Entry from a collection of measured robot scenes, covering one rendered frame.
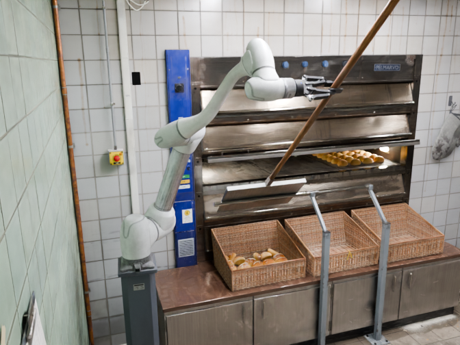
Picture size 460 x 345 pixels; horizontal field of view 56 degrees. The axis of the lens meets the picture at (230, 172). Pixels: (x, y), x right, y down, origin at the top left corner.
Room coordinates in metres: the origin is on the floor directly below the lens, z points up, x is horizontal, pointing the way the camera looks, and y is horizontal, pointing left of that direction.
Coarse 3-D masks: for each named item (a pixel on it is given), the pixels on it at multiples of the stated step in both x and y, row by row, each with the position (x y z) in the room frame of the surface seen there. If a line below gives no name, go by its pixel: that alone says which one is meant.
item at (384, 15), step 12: (396, 0) 1.58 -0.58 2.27; (384, 12) 1.63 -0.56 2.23; (372, 36) 1.71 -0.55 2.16; (360, 48) 1.76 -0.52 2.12; (348, 60) 1.83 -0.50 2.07; (348, 72) 1.86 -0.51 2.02; (336, 84) 1.92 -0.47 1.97; (312, 120) 2.12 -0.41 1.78; (300, 132) 2.23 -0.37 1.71; (288, 156) 2.39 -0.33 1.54; (276, 168) 2.52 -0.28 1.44
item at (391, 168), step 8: (360, 168) 3.49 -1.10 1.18; (368, 168) 3.49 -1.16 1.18; (376, 168) 3.49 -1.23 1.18; (384, 168) 3.51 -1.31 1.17; (392, 168) 3.54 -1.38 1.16; (400, 168) 3.57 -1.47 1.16; (288, 176) 3.29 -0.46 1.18; (296, 176) 3.28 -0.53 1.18; (304, 176) 3.28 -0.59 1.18; (312, 176) 3.31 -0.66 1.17; (320, 176) 3.33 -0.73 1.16; (328, 176) 3.35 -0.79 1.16; (336, 176) 3.37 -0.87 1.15; (344, 176) 3.40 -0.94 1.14; (208, 184) 3.09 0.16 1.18; (216, 184) 3.08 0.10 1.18; (224, 184) 3.08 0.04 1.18; (232, 184) 3.10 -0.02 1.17; (240, 184) 3.12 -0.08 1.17; (248, 184) 3.14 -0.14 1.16
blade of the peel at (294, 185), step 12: (288, 180) 2.73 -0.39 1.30; (300, 180) 2.75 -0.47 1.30; (228, 192) 2.61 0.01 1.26; (240, 192) 2.66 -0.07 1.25; (252, 192) 2.70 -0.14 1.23; (264, 192) 2.75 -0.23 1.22; (276, 192) 2.79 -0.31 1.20; (288, 192) 2.84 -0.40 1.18; (240, 204) 2.82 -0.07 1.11; (252, 204) 2.87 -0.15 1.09; (264, 204) 2.93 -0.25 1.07; (276, 204) 2.98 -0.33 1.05
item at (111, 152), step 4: (108, 152) 2.77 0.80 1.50; (112, 152) 2.77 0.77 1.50; (116, 152) 2.78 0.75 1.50; (120, 152) 2.79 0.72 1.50; (108, 156) 2.78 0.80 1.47; (112, 156) 2.77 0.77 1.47; (120, 156) 2.79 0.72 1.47; (112, 160) 2.77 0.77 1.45; (120, 160) 2.78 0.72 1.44; (124, 160) 2.79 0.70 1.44; (112, 164) 2.77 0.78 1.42; (116, 164) 2.78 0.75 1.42; (120, 164) 2.79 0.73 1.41; (124, 164) 2.80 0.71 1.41
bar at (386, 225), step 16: (304, 192) 2.87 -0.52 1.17; (320, 192) 2.91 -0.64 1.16; (320, 224) 2.75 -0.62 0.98; (384, 224) 2.83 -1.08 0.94; (384, 240) 2.82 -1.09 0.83; (384, 256) 2.82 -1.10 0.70; (320, 272) 2.70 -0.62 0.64; (384, 272) 2.82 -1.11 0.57; (320, 288) 2.69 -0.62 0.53; (384, 288) 2.82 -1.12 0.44; (320, 304) 2.69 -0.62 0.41; (320, 320) 2.68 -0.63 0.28; (320, 336) 2.67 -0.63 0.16; (368, 336) 2.87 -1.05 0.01
